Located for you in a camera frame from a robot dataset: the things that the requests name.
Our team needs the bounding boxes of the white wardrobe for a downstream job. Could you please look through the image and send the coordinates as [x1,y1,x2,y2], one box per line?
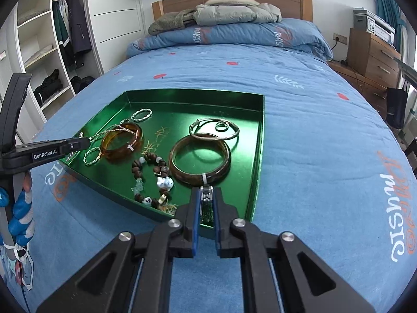
[0,0,144,144]

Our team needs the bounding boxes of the hanging green white jacket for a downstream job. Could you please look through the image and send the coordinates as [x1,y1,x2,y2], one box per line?
[52,0,73,70]

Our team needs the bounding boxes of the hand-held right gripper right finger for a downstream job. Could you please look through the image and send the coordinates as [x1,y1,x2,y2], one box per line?
[212,187,377,313]

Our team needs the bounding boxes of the black tote bag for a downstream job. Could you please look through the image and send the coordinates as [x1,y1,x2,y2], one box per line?
[386,87,409,129]

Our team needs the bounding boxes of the small twisted silver bangle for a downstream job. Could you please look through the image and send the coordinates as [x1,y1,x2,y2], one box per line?
[84,147,102,166]
[131,109,153,121]

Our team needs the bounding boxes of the wooden headboard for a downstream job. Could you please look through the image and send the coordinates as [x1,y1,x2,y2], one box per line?
[152,0,313,30]

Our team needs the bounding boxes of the low wooden table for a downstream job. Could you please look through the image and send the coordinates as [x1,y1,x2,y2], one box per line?
[327,59,388,111]

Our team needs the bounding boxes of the large twisted silver bangle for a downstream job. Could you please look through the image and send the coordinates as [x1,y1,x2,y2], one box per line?
[79,122,137,142]

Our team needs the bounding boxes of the thin brown bangle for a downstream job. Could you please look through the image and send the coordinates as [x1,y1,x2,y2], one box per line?
[169,133,232,186]

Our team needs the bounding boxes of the white printer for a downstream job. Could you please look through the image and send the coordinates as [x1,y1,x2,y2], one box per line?
[353,7,396,44]

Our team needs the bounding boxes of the thin plain silver bangle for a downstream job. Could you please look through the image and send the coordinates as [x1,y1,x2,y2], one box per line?
[189,118,240,142]

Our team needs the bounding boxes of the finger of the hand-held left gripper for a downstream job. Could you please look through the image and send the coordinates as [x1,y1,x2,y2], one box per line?
[60,137,91,154]

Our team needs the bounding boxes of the teal curtain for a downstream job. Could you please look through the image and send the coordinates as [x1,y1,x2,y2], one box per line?
[371,0,408,56]

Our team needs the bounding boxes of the wooden nightstand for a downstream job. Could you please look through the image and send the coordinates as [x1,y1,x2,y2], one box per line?
[345,28,403,85]

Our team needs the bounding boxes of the grey desk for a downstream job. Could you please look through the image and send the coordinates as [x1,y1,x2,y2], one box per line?
[394,57,417,85]

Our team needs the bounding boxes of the person's left hand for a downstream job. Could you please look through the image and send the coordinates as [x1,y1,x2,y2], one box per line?
[7,187,36,248]

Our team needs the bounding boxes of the grey down jacket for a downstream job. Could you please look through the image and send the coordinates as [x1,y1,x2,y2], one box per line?
[193,0,282,26]

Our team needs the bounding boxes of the thick amber bangle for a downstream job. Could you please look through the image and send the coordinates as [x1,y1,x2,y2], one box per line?
[100,123,144,161]

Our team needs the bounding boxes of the hanging dark jacket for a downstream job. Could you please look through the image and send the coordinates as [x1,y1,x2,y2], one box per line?
[67,0,93,69]

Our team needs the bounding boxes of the wooden bead bracelet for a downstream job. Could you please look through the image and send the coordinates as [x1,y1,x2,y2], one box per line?
[131,152,179,217]

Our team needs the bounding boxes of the green metal tray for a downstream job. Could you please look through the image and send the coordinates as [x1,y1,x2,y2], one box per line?
[58,89,265,240]

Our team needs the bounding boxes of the olive fleece garment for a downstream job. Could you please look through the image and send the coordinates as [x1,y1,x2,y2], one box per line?
[148,9,198,36]

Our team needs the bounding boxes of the blue printed bed quilt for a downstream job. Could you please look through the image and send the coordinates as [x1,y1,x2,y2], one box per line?
[0,44,417,313]

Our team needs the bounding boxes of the folded blue duvet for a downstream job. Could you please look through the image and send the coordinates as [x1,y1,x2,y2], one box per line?
[126,18,333,62]

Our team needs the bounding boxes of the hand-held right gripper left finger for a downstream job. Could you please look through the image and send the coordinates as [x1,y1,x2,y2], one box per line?
[36,186,202,313]

